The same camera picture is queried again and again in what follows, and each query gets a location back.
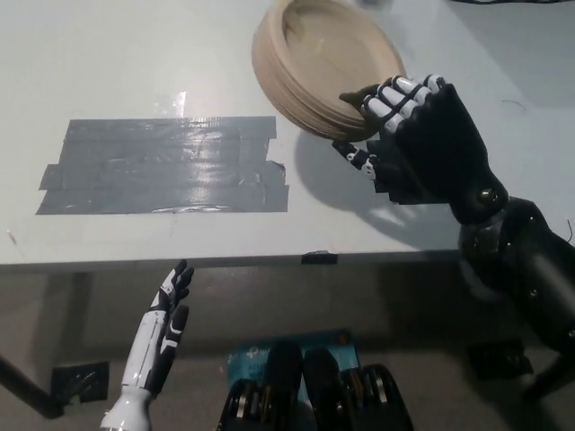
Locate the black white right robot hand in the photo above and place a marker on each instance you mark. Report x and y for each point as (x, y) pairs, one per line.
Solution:
(440, 143)

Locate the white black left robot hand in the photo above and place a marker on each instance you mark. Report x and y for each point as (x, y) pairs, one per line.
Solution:
(155, 341)

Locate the beige paper plate stack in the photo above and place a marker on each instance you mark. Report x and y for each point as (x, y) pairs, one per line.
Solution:
(323, 63)

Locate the black floor tape patch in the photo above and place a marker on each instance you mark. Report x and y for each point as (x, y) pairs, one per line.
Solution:
(81, 381)

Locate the grey table leg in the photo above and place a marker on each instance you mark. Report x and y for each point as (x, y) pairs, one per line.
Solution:
(65, 314)

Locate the teal cardboard box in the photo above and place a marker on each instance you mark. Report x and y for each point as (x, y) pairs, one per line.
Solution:
(249, 359)

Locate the black stand leg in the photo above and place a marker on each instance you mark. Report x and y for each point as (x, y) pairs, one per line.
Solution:
(24, 386)

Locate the small black tape strip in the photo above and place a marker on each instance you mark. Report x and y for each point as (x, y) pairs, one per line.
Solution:
(319, 257)

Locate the clear tape piece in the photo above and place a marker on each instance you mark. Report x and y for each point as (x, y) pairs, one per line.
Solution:
(171, 104)

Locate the grey duct tape patch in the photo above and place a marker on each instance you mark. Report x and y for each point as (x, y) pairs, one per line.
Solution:
(166, 168)

